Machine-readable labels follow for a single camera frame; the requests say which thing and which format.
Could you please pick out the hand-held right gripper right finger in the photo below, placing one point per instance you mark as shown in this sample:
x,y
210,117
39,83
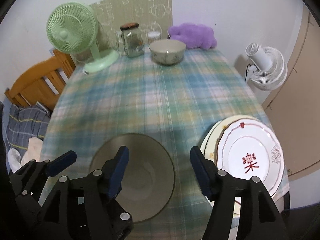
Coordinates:
x,y
200,172

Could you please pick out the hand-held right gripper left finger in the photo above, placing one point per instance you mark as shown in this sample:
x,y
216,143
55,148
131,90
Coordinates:
x,y
117,172

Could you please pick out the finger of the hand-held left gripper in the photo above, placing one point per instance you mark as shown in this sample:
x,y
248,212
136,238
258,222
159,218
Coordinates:
x,y
123,216
62,161

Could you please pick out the large leaf print bowl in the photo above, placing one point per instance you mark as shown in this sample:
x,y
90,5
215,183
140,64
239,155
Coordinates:
x,y
150,175

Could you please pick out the yellow floral white plate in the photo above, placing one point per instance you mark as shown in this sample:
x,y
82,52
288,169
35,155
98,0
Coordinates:
x,y
212,137

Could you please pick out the red print white plate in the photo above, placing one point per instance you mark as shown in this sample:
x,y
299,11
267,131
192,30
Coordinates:
x,y
250,150

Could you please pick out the white plastic bag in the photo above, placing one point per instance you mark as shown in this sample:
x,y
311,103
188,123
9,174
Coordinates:
x,y
32,147

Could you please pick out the blue plaid blanket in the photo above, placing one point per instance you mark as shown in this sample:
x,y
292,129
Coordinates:
x,y
22,122

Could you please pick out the plaid tablecloth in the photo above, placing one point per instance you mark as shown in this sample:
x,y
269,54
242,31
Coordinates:
x,y
162,100

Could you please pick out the wooden chair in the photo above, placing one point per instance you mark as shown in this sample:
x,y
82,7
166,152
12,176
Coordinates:
x,y
32,82

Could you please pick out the beige door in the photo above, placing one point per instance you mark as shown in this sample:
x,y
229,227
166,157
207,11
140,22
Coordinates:
x,y
300,105

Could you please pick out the small leaf print bowl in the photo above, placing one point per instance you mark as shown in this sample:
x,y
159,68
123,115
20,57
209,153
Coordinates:
x,y
167,55

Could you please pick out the white electric fan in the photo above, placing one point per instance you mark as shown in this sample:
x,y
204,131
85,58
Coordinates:
x,y
270,70

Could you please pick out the glass jar with lid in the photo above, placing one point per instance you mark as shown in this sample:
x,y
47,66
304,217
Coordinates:
x,y
132,42

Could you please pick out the green desk fan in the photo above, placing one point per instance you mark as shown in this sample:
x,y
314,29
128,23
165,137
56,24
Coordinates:
x,y
67,30

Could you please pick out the purple plush toy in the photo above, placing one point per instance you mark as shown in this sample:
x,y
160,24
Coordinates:
x,y
192,35

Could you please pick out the cotton swab container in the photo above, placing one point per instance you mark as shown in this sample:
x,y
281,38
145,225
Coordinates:
x,y
153,37

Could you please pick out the green printed wall sheet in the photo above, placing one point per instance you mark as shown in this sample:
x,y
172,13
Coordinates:
x,y
130,7

